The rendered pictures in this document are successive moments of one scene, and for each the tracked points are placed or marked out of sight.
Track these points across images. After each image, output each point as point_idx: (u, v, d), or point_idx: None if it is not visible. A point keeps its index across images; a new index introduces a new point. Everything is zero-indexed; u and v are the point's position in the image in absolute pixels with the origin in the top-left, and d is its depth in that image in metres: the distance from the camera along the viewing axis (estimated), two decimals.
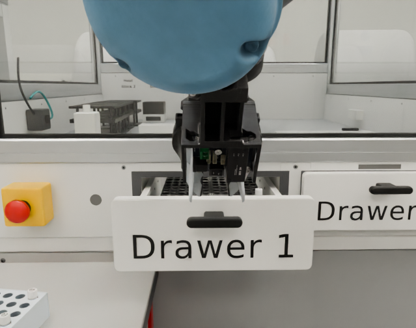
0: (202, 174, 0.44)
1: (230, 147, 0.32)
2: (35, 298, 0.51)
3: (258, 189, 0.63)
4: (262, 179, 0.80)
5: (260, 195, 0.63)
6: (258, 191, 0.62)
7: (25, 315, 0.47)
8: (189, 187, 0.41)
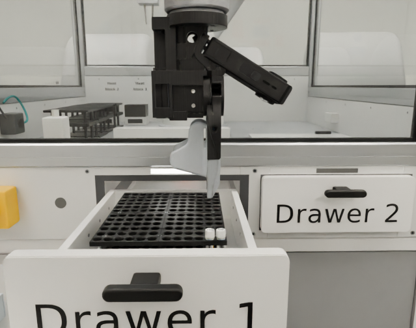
0: None
1: None
2: None
3: (219, 230, 0.48)
4: (234, 207, 0.65)
5: (224, 237, 0.49)
6: (219, 233, 0.48)
7: None
8: (182, 146, 0.49)
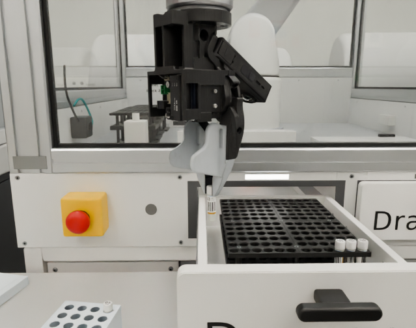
0: None
1: (167, 73, 0.39)
2: (110, 311, 0.51)
3: (362, 240, 0.46)
4: (338, 215, 0.63)
5: (364, 248, 0.47)
6: (362, 244, 0.46)
7: None
8: (176, 151, 0.45)
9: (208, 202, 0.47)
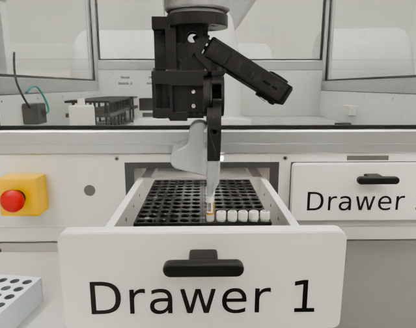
0: None
1: None
2: (208, 196, 0.47)
3: (263, 211, 0.48)
4: (267, 194, 0.65)
5: (267, 219, 0.48)
6: (263, 215, 0.47)
7: (18, 297, 0.49)
8: None
9: None
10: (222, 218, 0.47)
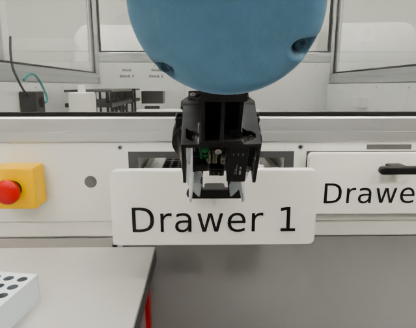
0: (202, 174, 0.44)
1: (230, 146, 0.32)
2: None
3: (259, 165, 0.62)
4: (262, 161, 0.79)
5: None
6: (259, 168, 0.61)
7: (12, 296, 0.44)
8: (189, 187, 0.41)
9: None
10: None
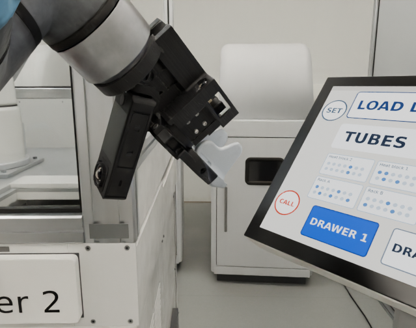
0: None
1: None
2: None
3: None
4: None
5: None
6: None
7: None
8: (232, 150, 0.42)
9: None
10: None
